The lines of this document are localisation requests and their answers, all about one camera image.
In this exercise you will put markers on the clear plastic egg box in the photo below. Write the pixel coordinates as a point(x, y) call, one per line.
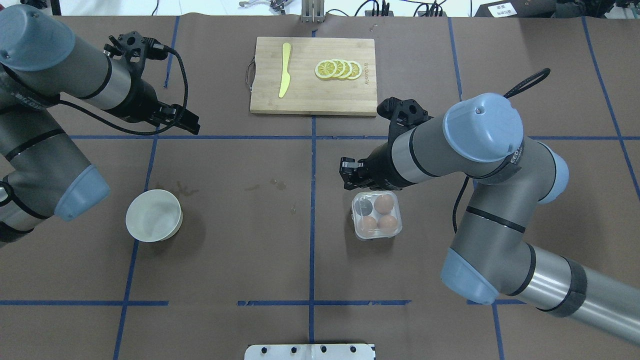
point(363, 204)

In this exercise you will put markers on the brown egg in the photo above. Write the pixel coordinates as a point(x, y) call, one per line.
point(367, 226)
point(388, 223)
point(384, 204)

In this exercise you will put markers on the yellow plastic knife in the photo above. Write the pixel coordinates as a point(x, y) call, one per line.
point(285, 78)

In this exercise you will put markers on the white bowl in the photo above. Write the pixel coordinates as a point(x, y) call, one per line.
point(154, 216)

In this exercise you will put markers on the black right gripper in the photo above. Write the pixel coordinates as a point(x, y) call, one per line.
point(381, 165)

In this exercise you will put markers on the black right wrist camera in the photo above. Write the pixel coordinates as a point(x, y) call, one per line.
point(403, 115)

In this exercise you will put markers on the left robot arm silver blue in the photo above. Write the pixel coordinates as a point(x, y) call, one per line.
point(45, 64)

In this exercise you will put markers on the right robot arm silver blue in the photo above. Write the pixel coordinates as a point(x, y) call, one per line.
point(483, 137)

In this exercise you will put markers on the yellow lemon slices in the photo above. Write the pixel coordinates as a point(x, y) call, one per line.
point(339, 69)

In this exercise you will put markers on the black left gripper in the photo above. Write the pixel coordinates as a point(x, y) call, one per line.
point(141, 103)

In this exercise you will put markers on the black device with white label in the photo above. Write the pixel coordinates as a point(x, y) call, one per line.
point(517, 9)

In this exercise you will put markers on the aluminium frame post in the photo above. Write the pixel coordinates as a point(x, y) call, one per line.
point(313, 11)

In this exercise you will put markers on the wooden cutting board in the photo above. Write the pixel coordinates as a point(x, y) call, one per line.
point(308, 95)

